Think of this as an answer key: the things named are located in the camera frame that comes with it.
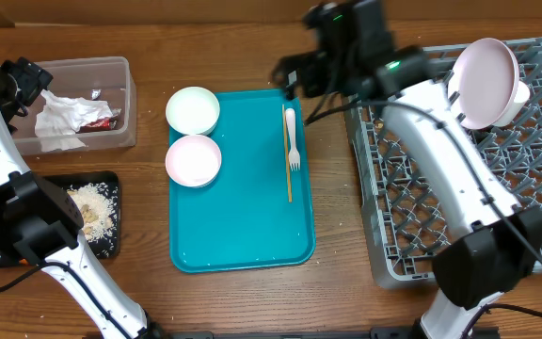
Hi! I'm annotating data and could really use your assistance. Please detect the small white napkin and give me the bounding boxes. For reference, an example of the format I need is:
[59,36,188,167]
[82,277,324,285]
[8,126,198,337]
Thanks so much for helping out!
[39,136,86,153]

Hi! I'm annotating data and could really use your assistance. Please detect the wooden chopstick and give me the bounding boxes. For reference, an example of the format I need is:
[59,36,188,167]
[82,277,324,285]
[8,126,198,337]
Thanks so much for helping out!
[281,105,293,203]

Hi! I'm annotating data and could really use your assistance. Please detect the red snack wrapper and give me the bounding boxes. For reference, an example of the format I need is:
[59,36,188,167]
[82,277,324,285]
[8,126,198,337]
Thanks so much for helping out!
[79,89,121,133]

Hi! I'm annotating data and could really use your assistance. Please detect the white plastic fork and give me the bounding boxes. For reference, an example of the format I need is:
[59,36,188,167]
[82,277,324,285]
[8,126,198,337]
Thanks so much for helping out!
[285,108,301,171]

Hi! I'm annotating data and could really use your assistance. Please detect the pink plate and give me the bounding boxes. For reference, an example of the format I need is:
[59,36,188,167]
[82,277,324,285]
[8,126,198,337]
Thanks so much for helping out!
[447,38,520,130]

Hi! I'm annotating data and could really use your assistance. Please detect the white paper cup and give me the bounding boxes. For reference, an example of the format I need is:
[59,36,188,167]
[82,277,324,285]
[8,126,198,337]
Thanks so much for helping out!
[493,81,531,127]

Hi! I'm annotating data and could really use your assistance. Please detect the cream white bowl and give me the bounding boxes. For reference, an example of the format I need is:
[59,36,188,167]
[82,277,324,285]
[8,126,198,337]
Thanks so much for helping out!
[166,87,220,136]

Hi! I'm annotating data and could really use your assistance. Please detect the pink bowl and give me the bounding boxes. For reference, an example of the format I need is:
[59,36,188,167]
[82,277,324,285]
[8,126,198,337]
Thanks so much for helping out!
[165,135,222,188]

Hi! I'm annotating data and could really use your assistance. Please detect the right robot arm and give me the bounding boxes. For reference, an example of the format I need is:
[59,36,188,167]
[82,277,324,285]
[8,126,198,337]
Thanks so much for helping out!
[272,1,542,338]

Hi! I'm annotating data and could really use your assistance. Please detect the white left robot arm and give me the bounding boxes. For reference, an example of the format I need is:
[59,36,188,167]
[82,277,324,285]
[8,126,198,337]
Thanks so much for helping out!
[0,60,164,338]

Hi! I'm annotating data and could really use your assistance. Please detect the black food waste tray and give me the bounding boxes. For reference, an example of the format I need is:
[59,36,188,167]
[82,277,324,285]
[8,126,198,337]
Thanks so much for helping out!
[0,171,120,267]

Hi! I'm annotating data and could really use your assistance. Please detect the grey dishwasher rack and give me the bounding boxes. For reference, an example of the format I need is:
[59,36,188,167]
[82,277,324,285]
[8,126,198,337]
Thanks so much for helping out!
[344,38,542,288]

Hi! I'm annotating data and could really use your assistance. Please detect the clear plastic bin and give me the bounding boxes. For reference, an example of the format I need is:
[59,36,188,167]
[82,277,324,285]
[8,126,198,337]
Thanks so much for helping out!
[10,56,136,155]

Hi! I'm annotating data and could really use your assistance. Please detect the rice and peanuts pile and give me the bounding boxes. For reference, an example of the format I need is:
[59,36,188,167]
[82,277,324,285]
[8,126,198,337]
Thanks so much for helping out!
[67,183,117,242]

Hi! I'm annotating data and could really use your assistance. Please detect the teal serving tray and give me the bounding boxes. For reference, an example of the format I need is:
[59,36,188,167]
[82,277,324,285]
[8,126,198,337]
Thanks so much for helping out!
[169,89,316,273]

